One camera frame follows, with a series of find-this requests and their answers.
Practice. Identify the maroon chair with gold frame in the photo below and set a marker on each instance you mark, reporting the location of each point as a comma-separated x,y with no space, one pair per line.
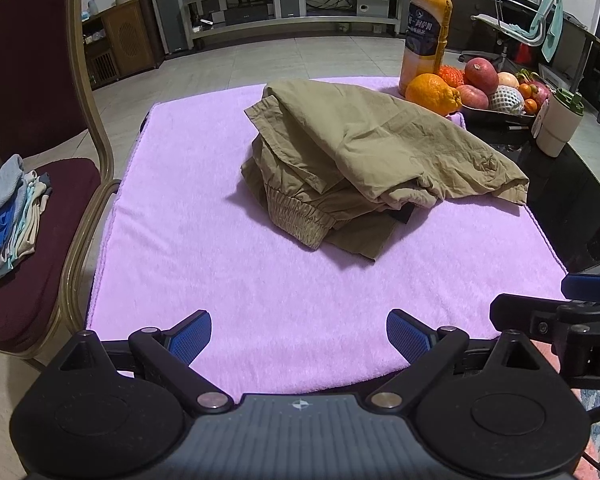
30,60

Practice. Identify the white cup with green lid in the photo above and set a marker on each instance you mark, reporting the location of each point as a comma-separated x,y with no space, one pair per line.
557,125

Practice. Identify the dragon fruit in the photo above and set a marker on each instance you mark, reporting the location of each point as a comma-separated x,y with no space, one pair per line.
541,90

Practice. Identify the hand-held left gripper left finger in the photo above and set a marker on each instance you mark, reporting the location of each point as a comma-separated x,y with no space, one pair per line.
192,335

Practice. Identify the black fruit tray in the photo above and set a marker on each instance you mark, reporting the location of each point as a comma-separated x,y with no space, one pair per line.
490,117

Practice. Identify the teal garment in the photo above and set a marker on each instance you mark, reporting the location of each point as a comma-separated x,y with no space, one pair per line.
550,20

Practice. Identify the orange juice bottle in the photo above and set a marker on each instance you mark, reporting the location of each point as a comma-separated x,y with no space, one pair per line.
425,25

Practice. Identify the large bumpy orange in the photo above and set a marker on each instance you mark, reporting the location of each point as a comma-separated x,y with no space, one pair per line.
432,94

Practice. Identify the khaki pants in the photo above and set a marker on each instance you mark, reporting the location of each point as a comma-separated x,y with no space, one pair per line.
380,150

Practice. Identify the metal office chair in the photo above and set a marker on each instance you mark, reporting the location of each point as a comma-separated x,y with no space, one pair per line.
500,30

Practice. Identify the red netted fruit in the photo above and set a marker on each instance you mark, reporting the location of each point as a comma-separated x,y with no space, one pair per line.
451,75

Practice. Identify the metal shelf unit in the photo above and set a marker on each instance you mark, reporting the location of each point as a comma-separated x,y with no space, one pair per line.
290,21

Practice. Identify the wooden cabinet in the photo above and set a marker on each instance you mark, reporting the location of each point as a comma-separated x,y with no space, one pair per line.
125,40

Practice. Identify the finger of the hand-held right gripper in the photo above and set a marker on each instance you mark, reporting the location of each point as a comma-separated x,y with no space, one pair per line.
592,287
525,312

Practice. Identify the grey speaker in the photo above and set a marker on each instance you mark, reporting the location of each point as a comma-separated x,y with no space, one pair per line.
371,3
289,5

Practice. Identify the stack of folded clothes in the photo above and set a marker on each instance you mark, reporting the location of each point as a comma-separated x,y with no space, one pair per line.
10,210

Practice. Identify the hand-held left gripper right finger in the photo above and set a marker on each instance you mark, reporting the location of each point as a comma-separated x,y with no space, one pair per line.
405,335

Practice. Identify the pale red apple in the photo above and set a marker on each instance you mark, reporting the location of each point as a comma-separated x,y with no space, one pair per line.
474,97

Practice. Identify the black media device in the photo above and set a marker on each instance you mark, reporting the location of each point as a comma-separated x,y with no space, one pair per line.
247,15

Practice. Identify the purple towel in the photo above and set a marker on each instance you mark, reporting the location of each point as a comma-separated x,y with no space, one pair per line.
205,270

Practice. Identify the fruit in white foam net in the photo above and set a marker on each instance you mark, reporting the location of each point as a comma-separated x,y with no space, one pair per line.
506,100

